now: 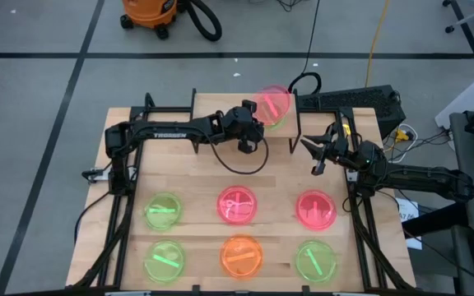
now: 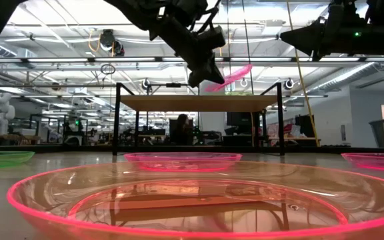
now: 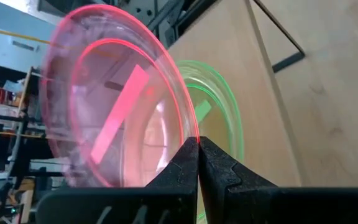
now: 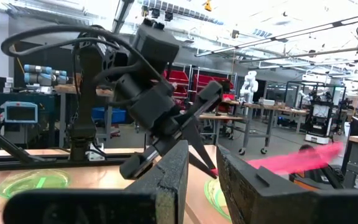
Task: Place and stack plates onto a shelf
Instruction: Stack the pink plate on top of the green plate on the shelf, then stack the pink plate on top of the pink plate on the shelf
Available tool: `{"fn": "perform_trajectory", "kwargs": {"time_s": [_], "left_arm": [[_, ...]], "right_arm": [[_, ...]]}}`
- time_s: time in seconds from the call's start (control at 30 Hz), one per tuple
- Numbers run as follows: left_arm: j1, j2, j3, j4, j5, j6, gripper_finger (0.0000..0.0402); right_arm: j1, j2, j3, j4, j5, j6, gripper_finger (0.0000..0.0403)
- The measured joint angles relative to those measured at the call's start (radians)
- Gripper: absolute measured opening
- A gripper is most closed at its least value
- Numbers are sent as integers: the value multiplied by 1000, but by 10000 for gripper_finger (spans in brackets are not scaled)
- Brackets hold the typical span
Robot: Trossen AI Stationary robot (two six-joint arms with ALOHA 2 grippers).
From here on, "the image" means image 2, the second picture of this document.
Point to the black background metal frame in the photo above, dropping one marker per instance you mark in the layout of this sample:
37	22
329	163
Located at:
173	85

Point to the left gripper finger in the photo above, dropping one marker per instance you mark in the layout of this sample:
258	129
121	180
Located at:
208	65
198	74

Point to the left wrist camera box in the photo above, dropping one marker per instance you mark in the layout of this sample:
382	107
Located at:
212	39

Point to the small round hanging reel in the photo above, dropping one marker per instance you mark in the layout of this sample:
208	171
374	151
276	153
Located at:
243	83
145	84
289	83

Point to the person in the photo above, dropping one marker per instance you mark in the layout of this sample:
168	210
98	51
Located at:
181	133

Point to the orange translucent plastic plate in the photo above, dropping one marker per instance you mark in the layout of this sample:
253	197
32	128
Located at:
192	213

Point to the black-framed wooden shelf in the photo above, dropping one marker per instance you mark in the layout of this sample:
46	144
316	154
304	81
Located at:
198	103

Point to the pink translucent plastic plate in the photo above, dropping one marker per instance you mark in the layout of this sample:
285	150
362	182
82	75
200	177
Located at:
182	165
235	76
375	161

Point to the black background monitor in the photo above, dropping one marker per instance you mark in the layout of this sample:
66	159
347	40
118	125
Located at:
305	126

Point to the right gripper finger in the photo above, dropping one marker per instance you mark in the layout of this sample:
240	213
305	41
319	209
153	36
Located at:
312	45
312	30

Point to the black background robot workstation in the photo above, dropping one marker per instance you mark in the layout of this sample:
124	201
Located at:
75	133

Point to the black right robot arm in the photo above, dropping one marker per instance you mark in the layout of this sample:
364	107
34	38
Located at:
378	33

